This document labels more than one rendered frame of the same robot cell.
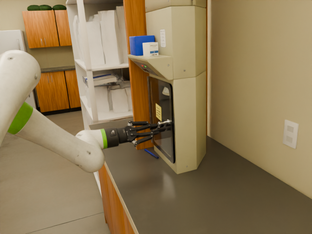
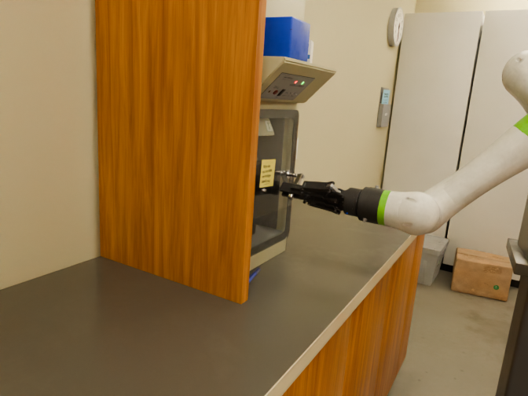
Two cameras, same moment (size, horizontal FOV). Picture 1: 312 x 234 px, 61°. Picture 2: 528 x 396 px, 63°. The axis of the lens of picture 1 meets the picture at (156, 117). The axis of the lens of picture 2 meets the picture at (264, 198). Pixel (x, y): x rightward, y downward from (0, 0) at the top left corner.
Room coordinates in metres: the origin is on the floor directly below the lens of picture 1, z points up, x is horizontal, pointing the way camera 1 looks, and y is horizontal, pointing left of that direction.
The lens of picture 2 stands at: (2.09, 0.87, 1.42)
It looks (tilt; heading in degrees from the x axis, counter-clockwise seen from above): 13 degrees down; 230
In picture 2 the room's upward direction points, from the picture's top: 4 degrees clockwise
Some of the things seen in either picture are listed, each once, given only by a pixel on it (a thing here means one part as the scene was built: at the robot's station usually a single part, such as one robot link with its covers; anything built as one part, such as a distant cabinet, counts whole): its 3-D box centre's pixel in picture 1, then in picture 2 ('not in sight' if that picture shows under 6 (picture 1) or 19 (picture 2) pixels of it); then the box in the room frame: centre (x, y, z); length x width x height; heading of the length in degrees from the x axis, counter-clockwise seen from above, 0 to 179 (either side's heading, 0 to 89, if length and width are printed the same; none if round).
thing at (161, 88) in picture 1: (160, 117); (268, 181); (1.31, -0.02, 1.19); 0.30 x 0.01 x 0.40; 20
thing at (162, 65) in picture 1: (148, 66); (291, 82); (1.30, 0.02, 1.46); 0.32 x 0.11 x 0.10; 20
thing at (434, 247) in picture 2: not in sight; (405, 254); (-1.20, -1.03, 0.17); 0.60 x 0.42 x 0.33; 108
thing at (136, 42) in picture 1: (142, 45); (281, 40); (1.36, 0.05, 1.56); 0.10 x 0.10 x 0.09; 20
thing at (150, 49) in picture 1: (150, 49); (302, 53); (1.25, 0.01, 1.54); 0.05 x 0.05 x 0.06; 38
